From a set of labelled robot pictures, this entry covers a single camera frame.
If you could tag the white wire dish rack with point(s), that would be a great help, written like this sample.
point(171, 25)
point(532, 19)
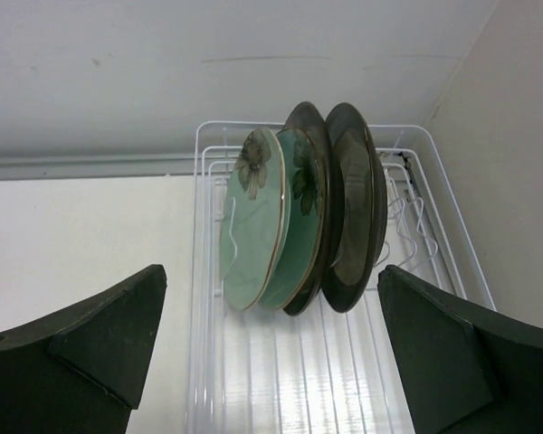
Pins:
point(260, 371)

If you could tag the teal flower plate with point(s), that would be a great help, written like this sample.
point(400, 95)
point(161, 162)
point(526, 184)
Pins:
point(253, 223)
point(298, 226)

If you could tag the grey rimmed plate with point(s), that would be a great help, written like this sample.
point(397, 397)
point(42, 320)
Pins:
point(306, 117)
point(365, 207)

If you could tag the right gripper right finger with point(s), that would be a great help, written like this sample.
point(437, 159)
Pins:
point(464, 368)

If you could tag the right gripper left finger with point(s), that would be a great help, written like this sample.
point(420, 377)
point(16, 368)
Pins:
point(82, 369)

